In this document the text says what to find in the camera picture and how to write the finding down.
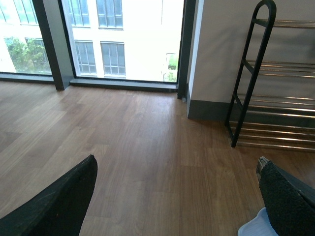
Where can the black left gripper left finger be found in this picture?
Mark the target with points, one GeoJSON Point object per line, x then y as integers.
{"type": "Point", "coordinates": [59, 209]}

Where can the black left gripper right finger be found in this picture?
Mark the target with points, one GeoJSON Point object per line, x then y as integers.
{"type": "Point", "coordinates": [289, 202]}

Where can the black metal shoe rack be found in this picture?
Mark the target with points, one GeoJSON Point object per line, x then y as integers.
{"type": "Point", "coordinates": [273, 100]}

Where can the light blue left slipper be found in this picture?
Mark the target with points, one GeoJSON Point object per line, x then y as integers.
{"type": "Point", "coordinates": [259, 226]}

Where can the left floor window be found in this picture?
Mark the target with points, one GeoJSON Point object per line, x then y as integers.
{"type": "Point", "coordinates": [132, 44]}

